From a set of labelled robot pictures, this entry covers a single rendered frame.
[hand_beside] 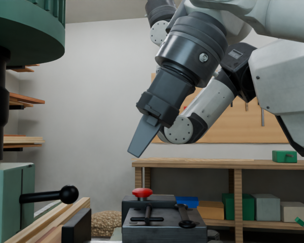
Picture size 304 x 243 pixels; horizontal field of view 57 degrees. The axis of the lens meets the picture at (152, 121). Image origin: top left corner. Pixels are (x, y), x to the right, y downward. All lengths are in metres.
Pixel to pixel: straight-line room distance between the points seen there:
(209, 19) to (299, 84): 0.31
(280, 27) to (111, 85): 3.50
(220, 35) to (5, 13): 0.26
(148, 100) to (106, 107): 3.43
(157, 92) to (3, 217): 0.22
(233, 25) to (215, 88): 0.38
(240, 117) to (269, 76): 2.89
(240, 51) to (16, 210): 0.69
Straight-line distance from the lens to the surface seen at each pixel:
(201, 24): 0.41
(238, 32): 0.46
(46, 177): 4.15
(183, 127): 0.74
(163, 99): 0.37
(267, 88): 0.72
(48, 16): 0.31
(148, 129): 0.41
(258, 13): 0.39
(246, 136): 3.59
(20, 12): 0.29
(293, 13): 0.38
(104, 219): 0.63
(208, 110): 0.78
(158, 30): 0.79
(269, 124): 3.64
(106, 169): 3.79
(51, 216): 0.60
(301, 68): 0.66
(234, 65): 0.81
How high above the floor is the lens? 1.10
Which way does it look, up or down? 4 degrees up
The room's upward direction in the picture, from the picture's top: straight up
